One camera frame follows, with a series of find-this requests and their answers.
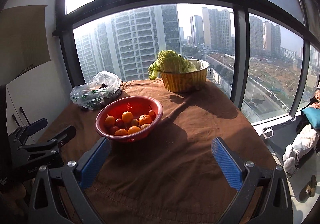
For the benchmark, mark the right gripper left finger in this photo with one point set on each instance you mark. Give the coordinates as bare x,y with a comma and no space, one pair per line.
76,176

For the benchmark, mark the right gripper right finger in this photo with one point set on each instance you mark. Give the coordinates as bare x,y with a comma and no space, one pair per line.
274,204

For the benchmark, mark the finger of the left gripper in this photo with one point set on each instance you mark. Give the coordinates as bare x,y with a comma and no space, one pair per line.
48,152
22,133

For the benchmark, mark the orange mandarin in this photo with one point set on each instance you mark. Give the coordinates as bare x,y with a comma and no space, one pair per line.
109,122
145,119
133,129

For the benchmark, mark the red tomato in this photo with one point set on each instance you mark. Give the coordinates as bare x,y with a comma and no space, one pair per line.
112,130
119,123

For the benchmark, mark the large smooth orange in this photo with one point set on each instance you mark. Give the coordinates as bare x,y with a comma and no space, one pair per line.
127,117

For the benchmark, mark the left hand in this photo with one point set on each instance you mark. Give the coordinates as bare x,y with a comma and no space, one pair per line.
14,209

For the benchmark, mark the brown slipper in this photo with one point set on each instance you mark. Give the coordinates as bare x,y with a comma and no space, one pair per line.
309,189

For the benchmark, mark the white cabinet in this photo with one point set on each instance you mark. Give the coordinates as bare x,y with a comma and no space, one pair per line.
40,93

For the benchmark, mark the folding cot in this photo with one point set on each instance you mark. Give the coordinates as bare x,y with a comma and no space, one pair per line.
280,136

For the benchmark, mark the person lying on cot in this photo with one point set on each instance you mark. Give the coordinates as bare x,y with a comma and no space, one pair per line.
306,139

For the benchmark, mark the clear plastic bag with greens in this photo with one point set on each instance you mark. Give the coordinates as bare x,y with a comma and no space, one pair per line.
101,90

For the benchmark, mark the red plastic colander bowl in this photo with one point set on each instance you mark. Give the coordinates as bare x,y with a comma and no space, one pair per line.
138,105

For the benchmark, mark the green napa cabbage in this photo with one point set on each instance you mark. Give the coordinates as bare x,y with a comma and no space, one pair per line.
170,62

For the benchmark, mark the yellow metal basin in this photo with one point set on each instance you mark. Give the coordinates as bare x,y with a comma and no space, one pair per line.
186,82

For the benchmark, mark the black cabinet handle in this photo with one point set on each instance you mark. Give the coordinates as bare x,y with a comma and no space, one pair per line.
15,120
24,115

